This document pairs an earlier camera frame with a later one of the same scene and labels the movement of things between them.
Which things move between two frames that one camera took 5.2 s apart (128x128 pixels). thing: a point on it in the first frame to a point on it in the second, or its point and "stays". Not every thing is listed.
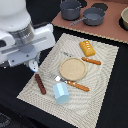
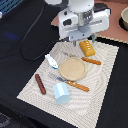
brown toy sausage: [40, 84] stays
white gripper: [24, 44] to [82, 25]
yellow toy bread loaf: [87, 48] stays
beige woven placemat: [73, 79] stays
